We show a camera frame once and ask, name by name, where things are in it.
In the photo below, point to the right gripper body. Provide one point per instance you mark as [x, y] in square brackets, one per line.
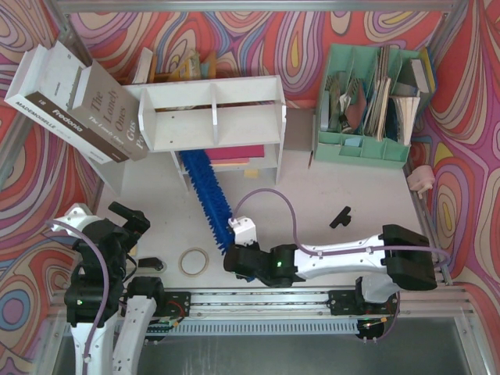
[233, 262]

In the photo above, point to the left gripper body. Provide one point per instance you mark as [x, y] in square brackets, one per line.
[130, 220]

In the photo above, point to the blue microfiber duster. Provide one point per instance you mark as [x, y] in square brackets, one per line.
[210, 195]

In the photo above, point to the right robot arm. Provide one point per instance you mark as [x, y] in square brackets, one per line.
[397, 259]

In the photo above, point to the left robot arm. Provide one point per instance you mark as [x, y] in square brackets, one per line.
[107, 308]

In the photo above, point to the white wooden bookshelf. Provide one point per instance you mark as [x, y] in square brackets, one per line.
[219, 113]

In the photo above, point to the black stapler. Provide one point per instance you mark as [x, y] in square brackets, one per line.
[150, 265]

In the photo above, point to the masking tape roll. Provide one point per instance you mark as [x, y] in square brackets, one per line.
[193, 262]

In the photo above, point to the black clip object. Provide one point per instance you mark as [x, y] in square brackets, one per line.
[343, 218]

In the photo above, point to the yellow sticky note pad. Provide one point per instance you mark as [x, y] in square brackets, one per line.
[251, 173]

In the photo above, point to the stack of coloured paper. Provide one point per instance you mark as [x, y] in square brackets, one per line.
[234, 156]

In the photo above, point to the red pencil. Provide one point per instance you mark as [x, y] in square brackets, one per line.
[310, 159]

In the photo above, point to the taupe book Lonely Ones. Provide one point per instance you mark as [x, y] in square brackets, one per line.
[110, 112]

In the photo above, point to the brown book Fredonia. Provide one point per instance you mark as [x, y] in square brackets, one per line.
[56, 76]

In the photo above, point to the pink piggy figure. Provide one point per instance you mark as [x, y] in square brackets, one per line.
[421, 180]

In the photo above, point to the white book Mademoiselle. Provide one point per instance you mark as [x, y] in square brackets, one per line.
[23, 79]

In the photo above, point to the mint green desk organizer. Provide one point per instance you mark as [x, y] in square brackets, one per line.
[369, 101]

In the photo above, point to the black mounting rail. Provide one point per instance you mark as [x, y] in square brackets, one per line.
[258, 303]

